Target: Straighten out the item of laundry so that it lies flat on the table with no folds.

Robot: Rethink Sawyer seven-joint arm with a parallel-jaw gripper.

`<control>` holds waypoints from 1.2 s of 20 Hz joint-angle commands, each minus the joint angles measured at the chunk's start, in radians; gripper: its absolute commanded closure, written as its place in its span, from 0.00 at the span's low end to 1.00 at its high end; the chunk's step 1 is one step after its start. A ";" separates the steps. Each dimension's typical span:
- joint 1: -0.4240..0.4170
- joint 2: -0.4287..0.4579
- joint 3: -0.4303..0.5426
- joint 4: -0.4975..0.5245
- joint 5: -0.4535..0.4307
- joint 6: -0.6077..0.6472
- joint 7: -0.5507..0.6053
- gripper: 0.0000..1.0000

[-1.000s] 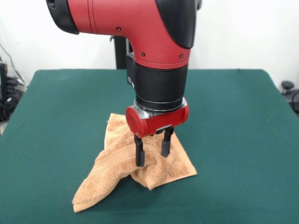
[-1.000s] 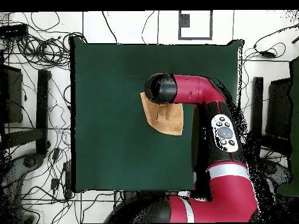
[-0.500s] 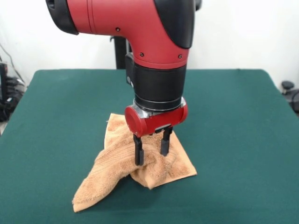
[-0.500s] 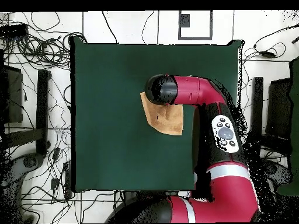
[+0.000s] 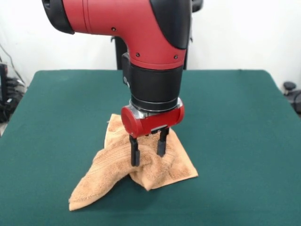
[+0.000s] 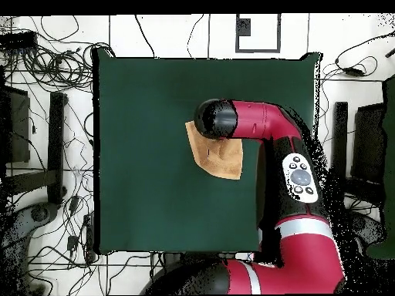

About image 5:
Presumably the dark grey chair base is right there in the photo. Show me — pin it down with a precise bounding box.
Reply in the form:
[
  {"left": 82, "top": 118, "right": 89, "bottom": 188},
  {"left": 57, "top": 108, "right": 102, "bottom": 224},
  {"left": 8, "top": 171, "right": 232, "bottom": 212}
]
[{"left": 283, "top": 81, "right": 301, "bottom": 111}]

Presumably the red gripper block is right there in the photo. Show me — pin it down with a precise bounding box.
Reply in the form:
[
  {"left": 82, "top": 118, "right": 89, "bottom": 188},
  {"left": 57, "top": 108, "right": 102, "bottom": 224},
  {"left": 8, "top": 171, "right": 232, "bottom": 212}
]
[{"left": 121, "top": 97, "right": 185, "bottom": 167}]

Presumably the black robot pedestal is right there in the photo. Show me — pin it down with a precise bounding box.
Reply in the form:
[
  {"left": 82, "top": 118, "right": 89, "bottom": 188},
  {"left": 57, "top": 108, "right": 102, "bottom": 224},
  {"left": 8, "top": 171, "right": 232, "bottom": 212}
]
[{"left": 110, "top": 0, "right": 204, "bottom": 71}]

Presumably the tan terry towel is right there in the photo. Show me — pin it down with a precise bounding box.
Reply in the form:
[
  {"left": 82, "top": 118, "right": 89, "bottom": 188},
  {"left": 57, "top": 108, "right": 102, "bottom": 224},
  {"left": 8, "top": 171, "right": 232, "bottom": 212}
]
[{"left": 68, "top": 113, "right": 199, "bottom": 212}]

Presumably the dark green table cloth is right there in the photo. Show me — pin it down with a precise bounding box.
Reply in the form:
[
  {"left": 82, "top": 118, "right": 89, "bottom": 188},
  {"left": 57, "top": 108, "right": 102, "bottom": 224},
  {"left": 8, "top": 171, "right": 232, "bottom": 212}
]
[{"left": 0, "top": 69, "right": 301, "bottom": 226}]

